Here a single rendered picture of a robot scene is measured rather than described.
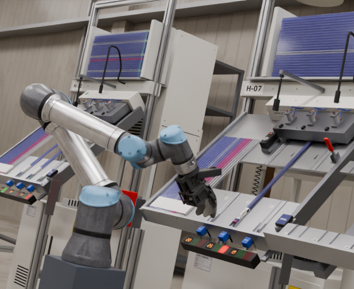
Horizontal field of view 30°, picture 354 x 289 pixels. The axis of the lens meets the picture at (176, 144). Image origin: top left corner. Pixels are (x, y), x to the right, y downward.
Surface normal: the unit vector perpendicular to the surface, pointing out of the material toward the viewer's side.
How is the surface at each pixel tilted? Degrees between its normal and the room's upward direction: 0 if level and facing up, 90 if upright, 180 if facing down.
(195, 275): 90
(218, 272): 90
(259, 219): 47
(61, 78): 90
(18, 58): 90
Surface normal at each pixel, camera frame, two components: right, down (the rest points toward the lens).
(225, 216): -0.39, -0.81
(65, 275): -0.73, -0.20
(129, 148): -0.25, -0.12
